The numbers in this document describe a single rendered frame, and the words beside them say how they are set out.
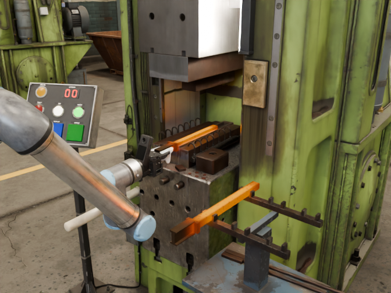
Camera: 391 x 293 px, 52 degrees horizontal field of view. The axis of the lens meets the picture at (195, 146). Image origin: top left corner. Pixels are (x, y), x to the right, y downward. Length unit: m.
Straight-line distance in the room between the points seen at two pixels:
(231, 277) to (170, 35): 0.90
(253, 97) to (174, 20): 0.41
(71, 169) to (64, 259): 1.70
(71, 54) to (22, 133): 5.81
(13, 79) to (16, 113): 5.24
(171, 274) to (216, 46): 1.02
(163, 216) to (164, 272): 0.30
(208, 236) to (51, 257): 1.43
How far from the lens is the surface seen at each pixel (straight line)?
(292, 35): 1.47
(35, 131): 1.05
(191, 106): 2.02
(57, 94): 1.96
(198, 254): 1.73
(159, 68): 1.62
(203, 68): 1.61
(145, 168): 1.53
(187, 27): 1.51
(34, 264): 2.81
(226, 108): 2.05
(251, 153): 1.62
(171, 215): 1.73
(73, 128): 1.87
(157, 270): 1.97
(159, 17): 1.60
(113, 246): 2.84
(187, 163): 1.64
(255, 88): 1.52
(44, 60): 6.39
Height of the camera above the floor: 1.57
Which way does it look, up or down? 20 degrees down
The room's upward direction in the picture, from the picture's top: straight up
